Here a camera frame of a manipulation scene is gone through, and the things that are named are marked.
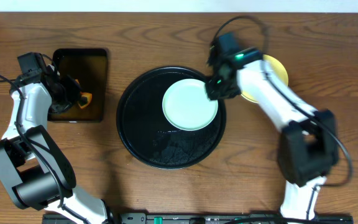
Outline orange green scrub sponge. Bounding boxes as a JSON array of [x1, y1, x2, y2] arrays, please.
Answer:
[[75, 79, 93, 110]]

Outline yellow plate with stain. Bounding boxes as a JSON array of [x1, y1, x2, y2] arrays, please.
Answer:
[[241, 54, 289, 103]]

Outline mint green plate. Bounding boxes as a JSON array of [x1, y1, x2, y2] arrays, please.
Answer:
[[162, 78, 219, 131]]

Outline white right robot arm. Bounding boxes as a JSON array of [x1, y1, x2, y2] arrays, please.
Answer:
[[206, 47, 339, 220]]

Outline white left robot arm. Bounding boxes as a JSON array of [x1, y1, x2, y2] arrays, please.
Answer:
[[0, 74, 117, 223]]

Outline black rectangular water tray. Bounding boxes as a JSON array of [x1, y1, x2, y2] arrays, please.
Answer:
[[48, 48, 109, 123]]

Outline round black serving tray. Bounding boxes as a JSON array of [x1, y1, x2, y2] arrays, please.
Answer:
[[116, 67, 226, 169]]

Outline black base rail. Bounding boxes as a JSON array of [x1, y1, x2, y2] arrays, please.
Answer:
[[41, 212, 354, 224]]

